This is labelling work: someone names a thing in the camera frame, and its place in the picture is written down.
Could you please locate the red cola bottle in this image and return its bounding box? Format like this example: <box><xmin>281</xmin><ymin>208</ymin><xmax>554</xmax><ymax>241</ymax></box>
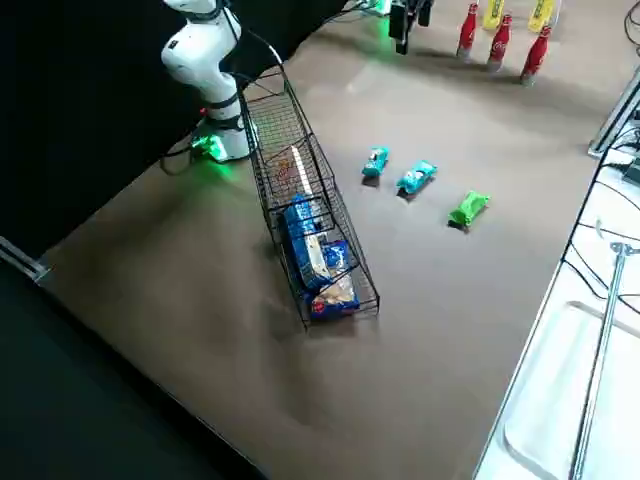
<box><xmin>487</xmin><ymin>13</ymin><xmax>515</xmax><ymax>72</ymax></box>
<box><xmin>519</xmin><ymin>25</ymin><xmax>553</xmax><ymax>85</ymax></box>
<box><xmin>454</xmin><ymin>2</ymin><xmax>480</xmax><ymax>60</ymax></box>

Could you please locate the teal chips bag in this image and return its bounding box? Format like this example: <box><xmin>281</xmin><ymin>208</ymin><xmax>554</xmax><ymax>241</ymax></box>
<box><xmin>396</xmin><ymin>159</ymin><xmax>440</xmax><ymax>197</ymax></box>
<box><xmin>360</xmin><ymin>145</ymin><xmax>391</xmax><ymax>179</ymax></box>

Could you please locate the green chips bag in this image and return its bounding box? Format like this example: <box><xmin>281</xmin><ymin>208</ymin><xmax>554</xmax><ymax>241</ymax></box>
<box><xmin>447</xmin><ymin>190</ymin><xmax>492</xmax><ymax>230</ymax></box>

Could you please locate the clear acrylic bottle shelf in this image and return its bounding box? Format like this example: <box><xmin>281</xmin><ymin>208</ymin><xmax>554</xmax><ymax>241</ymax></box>
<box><xmin>472</xmin><ymin>0</ymin><xmax>564</xmax><ymax>35</ymax></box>

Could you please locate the yellow label tea bottle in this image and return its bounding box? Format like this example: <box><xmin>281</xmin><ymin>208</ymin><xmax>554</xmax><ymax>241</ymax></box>
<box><xmin>528</xmin><ymin>0</ymin><xmax>557</xmax><ymax>32</ymax></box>
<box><xmin>482</xmin><ymin>0</ymin><xmax>505</xmax><ymax>30</ymax></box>

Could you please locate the white snack package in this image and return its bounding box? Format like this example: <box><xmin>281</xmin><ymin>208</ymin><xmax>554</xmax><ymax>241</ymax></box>
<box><xmin>267</xmin><ymin>147</ymin><xmax>301</xmax><ymax>194</ymax></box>

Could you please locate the long blue white cookie pack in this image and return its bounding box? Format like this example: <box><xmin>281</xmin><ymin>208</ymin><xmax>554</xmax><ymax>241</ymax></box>
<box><xmin>282</xmin><ymin>193</ymin><xmax>331</xmax><ymax>294</ymax></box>

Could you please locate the dark desk device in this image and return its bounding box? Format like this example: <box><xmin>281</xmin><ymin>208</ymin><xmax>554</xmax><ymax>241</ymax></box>
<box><xmin>619</xmin><ymin>154</ymin><xmax>640</xmax><ymax>187</ymax></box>

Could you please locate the black backdrop curtain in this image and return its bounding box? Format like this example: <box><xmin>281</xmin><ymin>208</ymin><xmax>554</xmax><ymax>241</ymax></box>
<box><xmin>0</xmin><ymin>0</ymin><xmax>361</xmax><ymax>259</ymax></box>

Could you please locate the white desk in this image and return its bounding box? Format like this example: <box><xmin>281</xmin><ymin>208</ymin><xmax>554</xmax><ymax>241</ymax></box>
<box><xmin>472</xmin><ymin>64</ymin><xmax>640</xmax><ymax>480</ymax></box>

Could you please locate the thin metal rod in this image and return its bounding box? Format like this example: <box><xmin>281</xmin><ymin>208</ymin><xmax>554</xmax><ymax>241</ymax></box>
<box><xmin>568</xmin><ymin>241</ymin><xmax>636</xmax><ymax>480</ymax></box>

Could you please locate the clear plastic tray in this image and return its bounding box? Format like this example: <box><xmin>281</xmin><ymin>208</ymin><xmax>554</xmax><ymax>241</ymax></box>
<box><xmin>502</xmin><ymin>298</ymin><xmax>640</xmax><ymax>480</ymax></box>

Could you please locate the black base cable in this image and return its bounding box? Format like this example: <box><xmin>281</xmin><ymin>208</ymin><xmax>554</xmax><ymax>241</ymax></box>
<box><xmin>158</xmin><ymin>133</ymin><xmax>211</xmax><ymax>177</ymax></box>
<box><xmin>299</xmin><ymin>0</ymin><xmax>376</xmax><ymax>34</ymax></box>

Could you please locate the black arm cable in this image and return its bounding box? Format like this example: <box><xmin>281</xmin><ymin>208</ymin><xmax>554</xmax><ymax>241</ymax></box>
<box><xmin>214</xmin><ymin>0</ymin><xmax>287</xmax><ymax>76</ymax></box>

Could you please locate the black wire basket shelf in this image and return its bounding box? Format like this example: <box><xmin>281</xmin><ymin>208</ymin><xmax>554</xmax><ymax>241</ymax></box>
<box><xmin>238</xmin><ymin>64</ymin><xmax>382</xmax><ymax>330</ymax></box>

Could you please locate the black desk cable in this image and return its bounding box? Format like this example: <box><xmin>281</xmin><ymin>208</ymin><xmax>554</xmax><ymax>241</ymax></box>
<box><xmin>622</xmin><ymin>0</ymin><xmax>640</xmax><ymax>59</ymax></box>
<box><xmin>558</xmin><ymin>127</ymin><xmax>640</xmax><ymax>271</ymax></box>
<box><xmin>562</xmin><ymin>257</ymin><xmax>640</xmax><ymax>316</ymax></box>

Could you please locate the aluminium profile post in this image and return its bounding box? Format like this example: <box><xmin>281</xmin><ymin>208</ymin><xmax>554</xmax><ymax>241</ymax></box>
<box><xmin>587</xmin><ymin>64</ymin><xmax>640</xmax><ymax>160</ymax></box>

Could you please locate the aluminium profile rail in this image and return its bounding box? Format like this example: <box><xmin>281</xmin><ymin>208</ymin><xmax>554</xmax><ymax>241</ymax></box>
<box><xmin>0</xmin><ymin>234</ymin><xmax>52</xmax><ymax>287</ymax></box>

